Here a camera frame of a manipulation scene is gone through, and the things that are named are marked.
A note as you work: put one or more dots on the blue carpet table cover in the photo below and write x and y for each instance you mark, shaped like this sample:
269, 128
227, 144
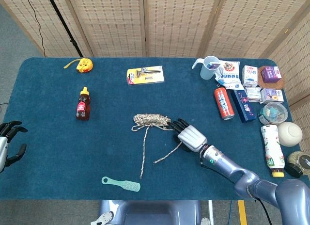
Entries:
60, 149

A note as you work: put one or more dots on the honey bottle yellow cap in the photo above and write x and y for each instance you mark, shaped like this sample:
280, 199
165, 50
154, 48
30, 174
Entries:
83, 108

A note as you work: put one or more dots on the black stand pole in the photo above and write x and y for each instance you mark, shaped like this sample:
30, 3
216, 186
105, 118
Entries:
63, 23

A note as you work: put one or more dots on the round woven coaster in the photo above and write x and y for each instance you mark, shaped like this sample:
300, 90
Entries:
262, 84

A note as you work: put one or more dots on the small tissue packet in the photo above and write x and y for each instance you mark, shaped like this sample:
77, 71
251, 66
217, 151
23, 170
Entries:
253, 94

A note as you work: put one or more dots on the clear plastic lidded jar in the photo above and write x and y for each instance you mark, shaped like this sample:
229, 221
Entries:
272, 113

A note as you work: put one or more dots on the grey blue robot torso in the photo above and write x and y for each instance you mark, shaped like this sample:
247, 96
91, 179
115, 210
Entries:
150, 211

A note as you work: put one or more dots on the razor in blister pack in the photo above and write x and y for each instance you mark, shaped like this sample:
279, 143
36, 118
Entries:
145, 75

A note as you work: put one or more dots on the dark blue long box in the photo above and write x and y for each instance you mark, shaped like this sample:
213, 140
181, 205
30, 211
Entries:
243, 106

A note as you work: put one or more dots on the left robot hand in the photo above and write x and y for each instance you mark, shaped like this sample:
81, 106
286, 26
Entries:
3, 145

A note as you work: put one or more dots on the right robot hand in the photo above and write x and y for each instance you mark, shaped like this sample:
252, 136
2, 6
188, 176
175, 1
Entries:
192, 137

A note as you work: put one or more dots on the purple toothpaste tube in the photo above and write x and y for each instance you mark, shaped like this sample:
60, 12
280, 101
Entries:
214, 66

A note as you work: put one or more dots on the beige round bowl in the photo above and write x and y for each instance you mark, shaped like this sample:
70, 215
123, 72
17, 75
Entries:
289, 134

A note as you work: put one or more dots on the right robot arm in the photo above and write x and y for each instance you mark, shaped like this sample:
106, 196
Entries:
225, 162

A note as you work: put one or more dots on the floral label drink bottle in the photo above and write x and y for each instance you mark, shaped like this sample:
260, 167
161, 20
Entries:
272, 149

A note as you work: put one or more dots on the white metal table leg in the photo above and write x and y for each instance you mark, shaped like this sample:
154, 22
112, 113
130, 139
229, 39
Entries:
211, 213

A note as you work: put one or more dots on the white milk carton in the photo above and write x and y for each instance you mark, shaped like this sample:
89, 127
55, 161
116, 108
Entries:
249, 75

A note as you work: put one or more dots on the white blue snack bag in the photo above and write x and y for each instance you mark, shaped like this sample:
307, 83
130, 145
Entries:
230, 77

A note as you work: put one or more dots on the yellow tape measure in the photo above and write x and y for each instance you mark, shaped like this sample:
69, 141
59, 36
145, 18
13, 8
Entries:
84, 65

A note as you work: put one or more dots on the glass jar black lid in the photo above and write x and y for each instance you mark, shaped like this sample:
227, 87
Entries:
296, 162

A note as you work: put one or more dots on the orange soda can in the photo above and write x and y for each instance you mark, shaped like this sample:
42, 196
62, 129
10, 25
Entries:
224, 103

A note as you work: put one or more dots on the mint green scrub brush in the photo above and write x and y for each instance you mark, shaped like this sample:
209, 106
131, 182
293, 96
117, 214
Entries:
132, 186

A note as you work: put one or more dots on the white purple drink carton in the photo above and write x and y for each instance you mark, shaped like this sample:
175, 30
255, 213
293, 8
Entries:
271, 96

